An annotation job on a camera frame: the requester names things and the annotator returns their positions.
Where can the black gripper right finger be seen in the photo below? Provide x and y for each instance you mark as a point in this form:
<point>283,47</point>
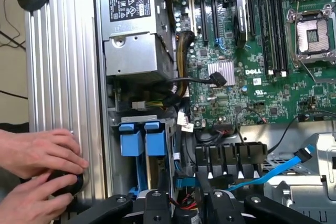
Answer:
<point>223,208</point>

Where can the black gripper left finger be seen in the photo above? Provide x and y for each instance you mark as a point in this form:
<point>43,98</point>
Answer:
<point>157,208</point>

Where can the empty blue disk carrier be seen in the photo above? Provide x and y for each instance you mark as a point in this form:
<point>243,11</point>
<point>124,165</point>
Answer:
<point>131,142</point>

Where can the person's right hand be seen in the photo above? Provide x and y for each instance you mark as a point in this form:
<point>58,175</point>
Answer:
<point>29,205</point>

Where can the person's left hand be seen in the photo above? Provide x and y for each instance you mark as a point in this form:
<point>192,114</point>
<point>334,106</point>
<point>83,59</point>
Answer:
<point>34,153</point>

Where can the black plastic fan shroud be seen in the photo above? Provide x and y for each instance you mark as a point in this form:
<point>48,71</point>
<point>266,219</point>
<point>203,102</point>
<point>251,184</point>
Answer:
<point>231,155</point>

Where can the grey metal drive cage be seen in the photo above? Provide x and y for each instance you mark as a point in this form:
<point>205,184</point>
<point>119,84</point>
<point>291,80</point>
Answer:
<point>302,195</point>

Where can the open PC case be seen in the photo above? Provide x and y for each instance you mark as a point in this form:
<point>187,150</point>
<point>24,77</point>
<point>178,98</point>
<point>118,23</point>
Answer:
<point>252,133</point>

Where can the green motherboard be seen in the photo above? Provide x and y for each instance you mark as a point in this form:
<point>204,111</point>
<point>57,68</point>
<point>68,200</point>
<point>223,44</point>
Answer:
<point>262,95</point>

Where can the silver finned heat sink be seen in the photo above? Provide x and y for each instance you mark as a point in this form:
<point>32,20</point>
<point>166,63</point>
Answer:
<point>223,69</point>

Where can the silver power supply unit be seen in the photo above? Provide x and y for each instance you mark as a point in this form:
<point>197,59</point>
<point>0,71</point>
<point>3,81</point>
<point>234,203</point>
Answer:
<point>131,56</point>

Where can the black RAM slot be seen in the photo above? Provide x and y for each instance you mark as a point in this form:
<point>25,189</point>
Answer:
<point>265,32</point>
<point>280,32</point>

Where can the black expansion slot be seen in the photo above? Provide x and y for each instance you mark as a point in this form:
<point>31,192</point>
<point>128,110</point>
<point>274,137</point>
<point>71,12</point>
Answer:
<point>204,19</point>
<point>215,15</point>

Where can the CPU socket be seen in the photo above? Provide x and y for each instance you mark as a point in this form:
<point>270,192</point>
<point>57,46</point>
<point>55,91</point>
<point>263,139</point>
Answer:
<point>312,35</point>

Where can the black graphics card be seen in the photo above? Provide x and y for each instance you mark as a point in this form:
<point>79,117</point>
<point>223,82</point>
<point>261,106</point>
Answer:
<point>240,11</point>

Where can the white expansion slot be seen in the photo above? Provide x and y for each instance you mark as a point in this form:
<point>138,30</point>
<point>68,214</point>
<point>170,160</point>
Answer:
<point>192,11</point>

